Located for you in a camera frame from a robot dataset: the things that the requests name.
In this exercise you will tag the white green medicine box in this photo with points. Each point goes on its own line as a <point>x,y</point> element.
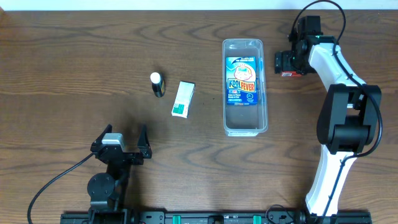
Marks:
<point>183,99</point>

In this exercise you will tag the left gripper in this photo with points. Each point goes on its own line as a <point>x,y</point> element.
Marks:
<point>125,155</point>

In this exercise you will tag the blue Kool Fever box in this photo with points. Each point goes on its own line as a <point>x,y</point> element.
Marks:
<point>241,81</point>

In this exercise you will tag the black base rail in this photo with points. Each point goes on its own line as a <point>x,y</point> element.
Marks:
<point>272,216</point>

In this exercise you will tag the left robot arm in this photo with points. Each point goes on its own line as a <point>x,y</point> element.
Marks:
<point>107,190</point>

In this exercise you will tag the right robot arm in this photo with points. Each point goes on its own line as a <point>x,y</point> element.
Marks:
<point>350,118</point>

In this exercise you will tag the red medicine box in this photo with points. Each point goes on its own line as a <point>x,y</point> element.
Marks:
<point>290,74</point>

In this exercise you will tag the clear plastic container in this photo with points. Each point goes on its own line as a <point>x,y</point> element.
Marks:
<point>249,120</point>

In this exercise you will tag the dark bottle white cap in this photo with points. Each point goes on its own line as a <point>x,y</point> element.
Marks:
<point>158,84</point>

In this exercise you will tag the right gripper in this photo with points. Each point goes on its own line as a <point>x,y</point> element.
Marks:
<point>278,63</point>

